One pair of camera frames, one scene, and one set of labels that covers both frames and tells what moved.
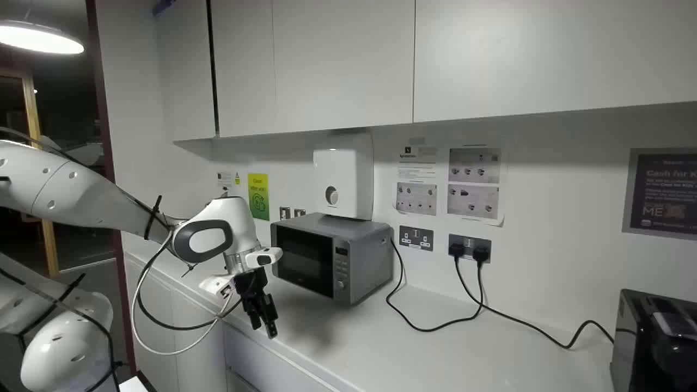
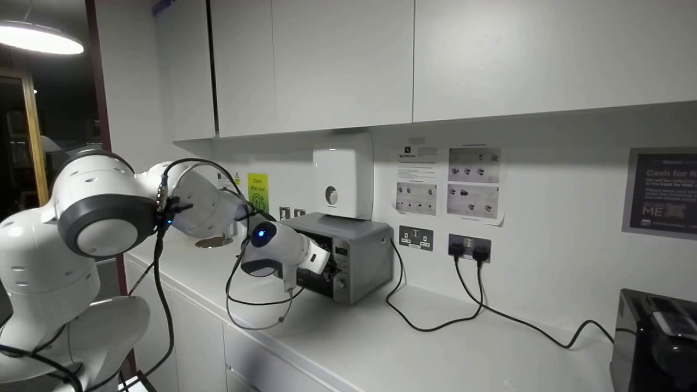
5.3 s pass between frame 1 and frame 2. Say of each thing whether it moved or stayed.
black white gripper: moved
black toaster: stayed
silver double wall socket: stayed
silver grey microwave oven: stayed
